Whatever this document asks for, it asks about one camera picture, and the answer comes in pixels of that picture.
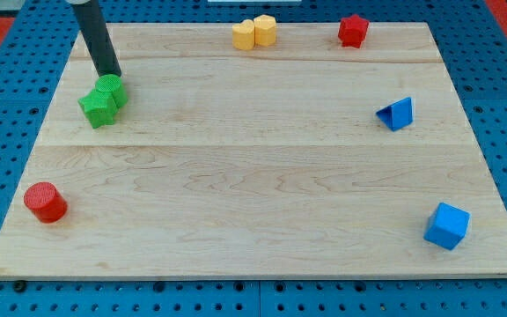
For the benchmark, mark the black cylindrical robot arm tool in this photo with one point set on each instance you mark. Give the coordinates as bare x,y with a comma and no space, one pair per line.
93,28

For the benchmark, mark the wooden board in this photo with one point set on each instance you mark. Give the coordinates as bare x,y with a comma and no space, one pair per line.
267,164

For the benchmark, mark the yellow heart block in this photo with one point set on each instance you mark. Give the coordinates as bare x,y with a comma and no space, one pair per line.
243,35

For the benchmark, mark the yellow hexagon block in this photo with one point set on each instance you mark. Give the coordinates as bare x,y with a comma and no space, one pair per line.
265,30

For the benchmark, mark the blue triangle block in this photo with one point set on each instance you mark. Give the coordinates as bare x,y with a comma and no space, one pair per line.
398,115

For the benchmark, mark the green cylinder block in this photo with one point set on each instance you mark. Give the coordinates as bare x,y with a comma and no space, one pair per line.
112,83

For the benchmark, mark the green star block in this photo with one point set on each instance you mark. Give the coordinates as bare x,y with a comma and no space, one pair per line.
99,108

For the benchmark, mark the red star block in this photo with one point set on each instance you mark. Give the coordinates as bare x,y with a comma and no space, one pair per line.
352,31

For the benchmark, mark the blue cube block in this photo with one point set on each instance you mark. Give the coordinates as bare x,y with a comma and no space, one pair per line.
447,226

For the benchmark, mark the red cylinder block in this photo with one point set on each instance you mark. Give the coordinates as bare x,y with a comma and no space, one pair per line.
45,201

